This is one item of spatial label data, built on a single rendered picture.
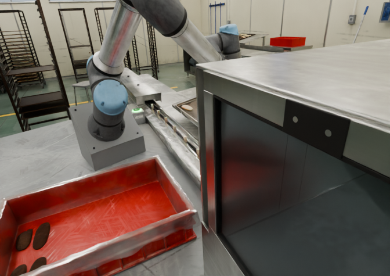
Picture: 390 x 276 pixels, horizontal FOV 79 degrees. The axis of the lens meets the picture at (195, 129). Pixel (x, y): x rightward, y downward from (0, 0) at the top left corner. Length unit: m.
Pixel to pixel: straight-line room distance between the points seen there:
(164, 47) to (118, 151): 7.62
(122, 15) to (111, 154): 0.54
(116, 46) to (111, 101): 0.19
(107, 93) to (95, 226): 0.44
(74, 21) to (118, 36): 7.26
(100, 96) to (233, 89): 0.69
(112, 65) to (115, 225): 0.54
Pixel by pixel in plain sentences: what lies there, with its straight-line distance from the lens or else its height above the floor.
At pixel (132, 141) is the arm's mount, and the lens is 1.08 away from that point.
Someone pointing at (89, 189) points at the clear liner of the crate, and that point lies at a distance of 0.87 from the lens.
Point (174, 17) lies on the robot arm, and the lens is 0.69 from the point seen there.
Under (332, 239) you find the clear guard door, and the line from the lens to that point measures 0.22.
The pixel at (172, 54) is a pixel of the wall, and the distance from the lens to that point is 8.68.
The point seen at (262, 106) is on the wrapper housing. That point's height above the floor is 1.29.
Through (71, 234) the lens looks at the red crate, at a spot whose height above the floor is 0.82.
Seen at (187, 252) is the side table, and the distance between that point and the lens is 0.69.
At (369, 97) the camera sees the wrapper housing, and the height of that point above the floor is 1.30.
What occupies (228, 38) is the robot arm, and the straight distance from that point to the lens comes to 1.04.
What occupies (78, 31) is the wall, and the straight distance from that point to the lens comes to 8.11.
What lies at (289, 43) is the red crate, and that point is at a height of 0.92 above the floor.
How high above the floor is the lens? 1.36
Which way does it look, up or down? 24 degrees down
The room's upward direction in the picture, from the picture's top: 3 degrees counter-clockwise
